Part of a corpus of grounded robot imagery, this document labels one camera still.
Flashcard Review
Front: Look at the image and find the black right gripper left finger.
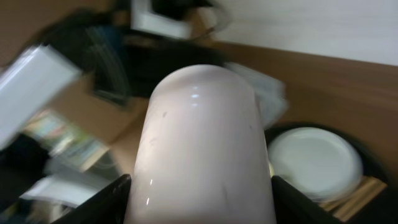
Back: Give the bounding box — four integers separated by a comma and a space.
52, 174, 132, 224

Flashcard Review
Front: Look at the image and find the wooden chopstick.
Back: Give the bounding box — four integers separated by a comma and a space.
318, 177, 384, 219
335, 183, 387, 223

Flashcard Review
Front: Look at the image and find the round black tray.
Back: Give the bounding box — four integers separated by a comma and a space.
264, 123, 397, 223

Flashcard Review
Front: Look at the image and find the grey plate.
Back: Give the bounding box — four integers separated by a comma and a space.
268, 128, 363, 202

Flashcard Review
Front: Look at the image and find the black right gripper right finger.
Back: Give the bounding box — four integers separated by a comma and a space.
271, 175, 341, 224

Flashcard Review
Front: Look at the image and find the clear plastic bin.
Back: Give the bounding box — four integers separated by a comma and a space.
226, 62, 288, 129

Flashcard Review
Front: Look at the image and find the pink cup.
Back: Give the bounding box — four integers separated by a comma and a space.
124, 65, 276, 224

